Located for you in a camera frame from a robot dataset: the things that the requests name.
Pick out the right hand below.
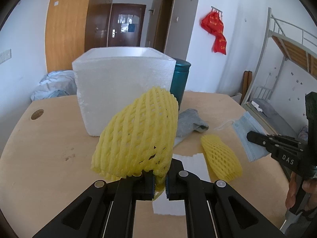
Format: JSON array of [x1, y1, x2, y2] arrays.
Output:
[[285, 172, 317, 211]]

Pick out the light blue crumpled sheet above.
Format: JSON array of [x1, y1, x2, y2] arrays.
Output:
[[31, 70, 77, 101]]

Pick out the wall power socket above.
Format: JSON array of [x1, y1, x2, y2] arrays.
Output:
[[0, 49, 12, 64]]

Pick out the yellow foam net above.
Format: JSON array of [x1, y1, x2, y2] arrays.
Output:
[[91, 86, 178, 198], [201, 134, 243, 182]]

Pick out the white folded tissue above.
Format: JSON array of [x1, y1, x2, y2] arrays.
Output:
[[153, 154, 210, 218]]

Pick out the red hanging bags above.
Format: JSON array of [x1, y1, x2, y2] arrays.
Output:
[[201, 10, 227, 55]]

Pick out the dark brown entrance door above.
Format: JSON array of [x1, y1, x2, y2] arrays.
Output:
[[108, 3, 146, 47]]

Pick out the teal cylindrical container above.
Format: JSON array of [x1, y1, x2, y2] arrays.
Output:
[[170, 58, 191, 108]]

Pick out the white styrofoam box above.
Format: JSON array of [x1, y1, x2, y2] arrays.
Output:
[[72, 47, 176, 136]]

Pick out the white metal bunk bed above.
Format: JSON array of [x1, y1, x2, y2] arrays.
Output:
[[241, 8, 316, 136]]

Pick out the wall coat hook rack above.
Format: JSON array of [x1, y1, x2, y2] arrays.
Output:
[[211, 6, 222, 13]]

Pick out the side doorway frame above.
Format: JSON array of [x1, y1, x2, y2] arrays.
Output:
[[153, 0, 175, 53]]

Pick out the wooden wardrobe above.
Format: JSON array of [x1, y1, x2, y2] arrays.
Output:
[[45, 0, 112, 73]]

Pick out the grey cloth sock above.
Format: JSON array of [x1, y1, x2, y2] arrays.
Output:
[[176, 108, 209, 138]]

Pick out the blue face mask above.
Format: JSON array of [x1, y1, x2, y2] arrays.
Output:
[[215, 111, 271, 163]]

